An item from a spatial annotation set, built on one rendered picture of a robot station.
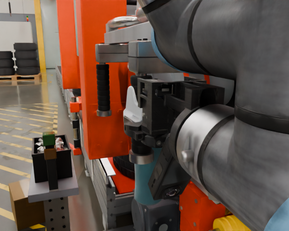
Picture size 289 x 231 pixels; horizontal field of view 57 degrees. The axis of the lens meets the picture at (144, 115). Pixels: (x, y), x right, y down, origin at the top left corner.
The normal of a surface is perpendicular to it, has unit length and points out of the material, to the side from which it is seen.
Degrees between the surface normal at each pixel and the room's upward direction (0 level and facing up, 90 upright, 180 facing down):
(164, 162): 90
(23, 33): 90
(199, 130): 50
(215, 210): 90
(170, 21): 116
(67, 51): 90
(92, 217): 0
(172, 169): 122
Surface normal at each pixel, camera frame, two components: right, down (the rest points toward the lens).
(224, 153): -0.82, -0.40
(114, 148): 0.33, 0.23
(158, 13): -0.54, 0.63
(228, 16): -0.94, -0.11
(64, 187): 0.00, -0.97
